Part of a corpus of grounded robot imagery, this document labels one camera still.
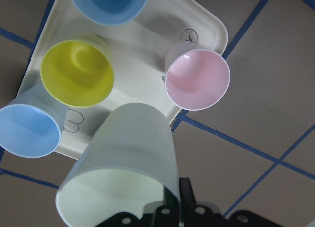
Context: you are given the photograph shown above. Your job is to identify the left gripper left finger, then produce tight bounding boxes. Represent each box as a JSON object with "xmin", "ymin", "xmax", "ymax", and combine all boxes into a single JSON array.
[{"xmin": 140, "ymin": 187, "xmax": 180, "ymax": 227}]

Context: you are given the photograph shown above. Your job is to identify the cream plastic tray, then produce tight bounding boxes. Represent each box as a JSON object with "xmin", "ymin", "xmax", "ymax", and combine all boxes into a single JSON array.
[{"xmin": 19, "ymin": 0, "xmax": 228, "ymax": 159}]

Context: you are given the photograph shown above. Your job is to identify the white plastic cup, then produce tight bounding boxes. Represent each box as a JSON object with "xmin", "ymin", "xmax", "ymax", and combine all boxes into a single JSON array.
[{"xmin": 55, "ymin": 103, "xmax": 180, "ymax": 227}]

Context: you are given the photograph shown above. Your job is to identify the blue cup near grey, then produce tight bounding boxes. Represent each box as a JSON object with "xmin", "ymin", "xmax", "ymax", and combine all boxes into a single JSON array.
[{"xmin": 0, "ymin": 84, "xmax": 67, "ymax": 158}]

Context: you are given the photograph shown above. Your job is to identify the pink plastic cup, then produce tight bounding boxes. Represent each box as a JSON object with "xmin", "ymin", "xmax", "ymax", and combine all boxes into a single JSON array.
[{"xmin": 164, "ymin": 41, "xmax": 230, "ymax": 111}]

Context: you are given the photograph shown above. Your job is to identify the yellow plastic cup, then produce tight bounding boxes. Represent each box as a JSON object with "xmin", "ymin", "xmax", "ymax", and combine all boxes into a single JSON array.
[{"xmin": 40, "ymin": 35, "xmax": 115, "ymax": 108}]

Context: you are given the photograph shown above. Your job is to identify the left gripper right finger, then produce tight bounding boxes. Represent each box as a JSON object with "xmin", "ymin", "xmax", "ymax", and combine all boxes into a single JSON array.
[{"xmin": 179, "ymin": 178, "xmax": 196, "ymax": 210}]

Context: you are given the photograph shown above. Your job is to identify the blue cup far end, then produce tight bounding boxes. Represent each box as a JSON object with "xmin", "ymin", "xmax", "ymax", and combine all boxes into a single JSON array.
[{"xmin": 72, "ymin": 0, "xmax": 148, "ymax": 26}]

